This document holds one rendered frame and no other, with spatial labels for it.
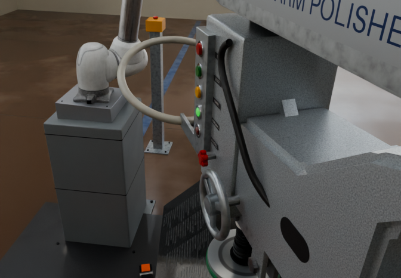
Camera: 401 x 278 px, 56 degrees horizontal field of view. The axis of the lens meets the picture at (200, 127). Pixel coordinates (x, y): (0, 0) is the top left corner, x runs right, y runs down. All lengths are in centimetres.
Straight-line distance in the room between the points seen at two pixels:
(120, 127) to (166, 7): 614
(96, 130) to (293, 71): 133
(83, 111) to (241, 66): 137
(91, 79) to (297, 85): 135
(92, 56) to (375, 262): 165
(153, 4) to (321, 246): 753
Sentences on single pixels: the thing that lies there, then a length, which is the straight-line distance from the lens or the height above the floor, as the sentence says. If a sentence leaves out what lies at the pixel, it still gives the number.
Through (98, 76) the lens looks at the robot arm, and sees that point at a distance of 196.
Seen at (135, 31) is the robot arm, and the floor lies 120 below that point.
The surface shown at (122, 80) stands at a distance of 145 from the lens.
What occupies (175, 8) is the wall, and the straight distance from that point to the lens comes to 788.
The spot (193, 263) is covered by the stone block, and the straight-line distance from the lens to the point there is 130.
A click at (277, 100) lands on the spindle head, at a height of 139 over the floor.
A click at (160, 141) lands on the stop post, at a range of 317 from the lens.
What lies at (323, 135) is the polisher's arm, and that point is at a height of 137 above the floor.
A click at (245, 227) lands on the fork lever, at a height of 107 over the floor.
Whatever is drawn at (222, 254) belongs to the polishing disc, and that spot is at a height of 86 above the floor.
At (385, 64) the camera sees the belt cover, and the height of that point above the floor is 158.
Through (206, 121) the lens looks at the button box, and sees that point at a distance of 87.
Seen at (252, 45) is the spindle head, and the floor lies 151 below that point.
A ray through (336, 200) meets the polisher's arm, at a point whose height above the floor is 139.
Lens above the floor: 170
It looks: 28 degrees down
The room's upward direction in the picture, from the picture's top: 2 degrees clockwise
